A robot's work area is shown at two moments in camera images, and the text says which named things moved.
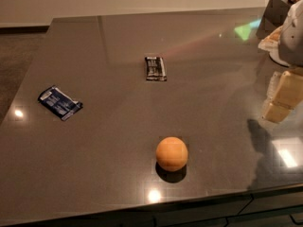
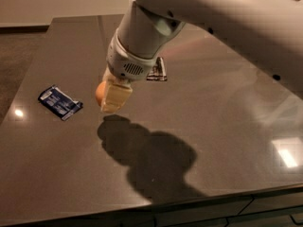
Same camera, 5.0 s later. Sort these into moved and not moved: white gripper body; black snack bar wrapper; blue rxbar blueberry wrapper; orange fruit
Moved: orange fruit; white gripper body
Not moved: black snack bar wrapper; blue rxbar blueberry wrapper
